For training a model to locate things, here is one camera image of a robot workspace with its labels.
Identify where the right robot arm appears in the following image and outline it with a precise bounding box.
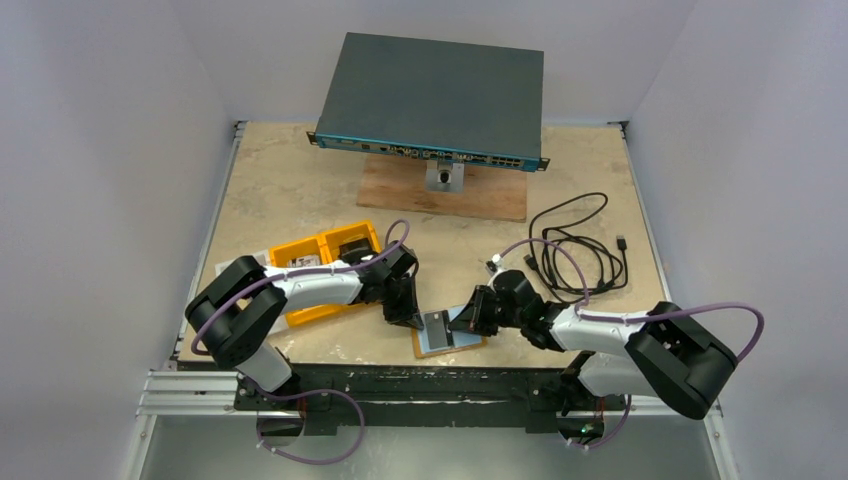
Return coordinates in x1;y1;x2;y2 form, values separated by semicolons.
449;270;741;420

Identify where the yellow bin with black cards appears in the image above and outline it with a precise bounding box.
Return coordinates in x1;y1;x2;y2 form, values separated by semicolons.
317;219;383;313

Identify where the black VIP card stack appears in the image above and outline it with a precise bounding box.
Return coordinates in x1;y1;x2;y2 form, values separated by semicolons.
338;238;376;265

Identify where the silver VIP card stack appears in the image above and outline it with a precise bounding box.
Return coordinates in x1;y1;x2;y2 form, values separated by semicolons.
286;254;322;268

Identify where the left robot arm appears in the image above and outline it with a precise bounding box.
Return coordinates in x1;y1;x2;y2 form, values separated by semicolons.
184;241;423;409

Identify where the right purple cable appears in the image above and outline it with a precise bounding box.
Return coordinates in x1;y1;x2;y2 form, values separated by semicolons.
486;237;766;452

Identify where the tan leather card holder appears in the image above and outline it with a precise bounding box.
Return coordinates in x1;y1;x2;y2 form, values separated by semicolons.
411;306;487;359

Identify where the yellow bin with silver cards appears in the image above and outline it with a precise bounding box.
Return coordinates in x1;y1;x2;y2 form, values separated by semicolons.
269;236;338;328

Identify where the blue network switch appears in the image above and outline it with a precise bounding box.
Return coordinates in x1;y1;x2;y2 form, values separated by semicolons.
307;32;549;172

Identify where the wooden board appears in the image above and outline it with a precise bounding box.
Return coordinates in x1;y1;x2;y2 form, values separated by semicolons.
356;155;527;222

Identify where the black USB cable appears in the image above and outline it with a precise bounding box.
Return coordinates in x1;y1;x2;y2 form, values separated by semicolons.
523;192;629;296

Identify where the metal switch stand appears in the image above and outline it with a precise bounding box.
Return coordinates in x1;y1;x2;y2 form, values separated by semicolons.
425;159;465;194

